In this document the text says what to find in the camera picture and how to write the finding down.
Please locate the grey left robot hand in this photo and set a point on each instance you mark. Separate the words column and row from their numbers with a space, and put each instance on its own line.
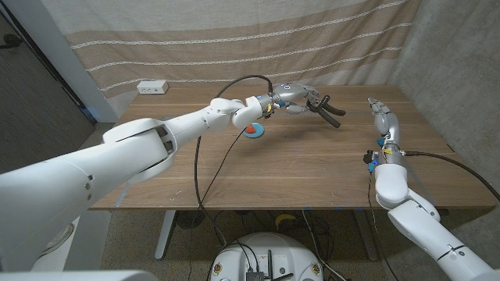
column 293, row 93

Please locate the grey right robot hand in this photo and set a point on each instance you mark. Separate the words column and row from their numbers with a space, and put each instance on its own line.
column 386, row 123

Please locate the black hand grip exerciser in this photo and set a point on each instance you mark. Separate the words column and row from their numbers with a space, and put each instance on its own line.
column 330, row 119

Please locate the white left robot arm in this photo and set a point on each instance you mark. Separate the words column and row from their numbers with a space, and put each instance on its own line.
column 117, row 156

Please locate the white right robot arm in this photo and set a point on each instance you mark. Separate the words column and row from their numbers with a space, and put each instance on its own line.
column 422, row 230

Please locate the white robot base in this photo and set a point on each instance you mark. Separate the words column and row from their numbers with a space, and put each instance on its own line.
column 269, row 250

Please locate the small blue plate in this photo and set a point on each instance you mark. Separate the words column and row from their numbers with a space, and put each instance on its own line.
column 256, row 134

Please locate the red toy strawberry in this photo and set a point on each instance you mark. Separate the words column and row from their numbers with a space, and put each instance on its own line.
column 250, row 129

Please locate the beige striped backdrop cloth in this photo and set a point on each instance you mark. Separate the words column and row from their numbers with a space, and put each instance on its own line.
column 234, row 31

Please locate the grey table leg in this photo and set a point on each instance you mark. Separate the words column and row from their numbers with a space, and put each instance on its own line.
column 165, row 238
column 367, row 238

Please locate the yellow banana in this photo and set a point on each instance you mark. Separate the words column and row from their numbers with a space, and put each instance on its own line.
column 284, row 218

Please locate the white power strip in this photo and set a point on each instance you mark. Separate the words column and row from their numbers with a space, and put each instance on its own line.
column 152, row 87

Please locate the black round floor fan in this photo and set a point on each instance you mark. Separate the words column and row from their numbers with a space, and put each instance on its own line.
column 187, row 219

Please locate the white sneaker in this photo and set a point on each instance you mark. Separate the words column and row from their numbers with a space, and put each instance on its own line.
column 60, row 238

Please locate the white door frame post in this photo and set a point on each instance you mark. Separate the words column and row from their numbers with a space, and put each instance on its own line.
column 58, row 50

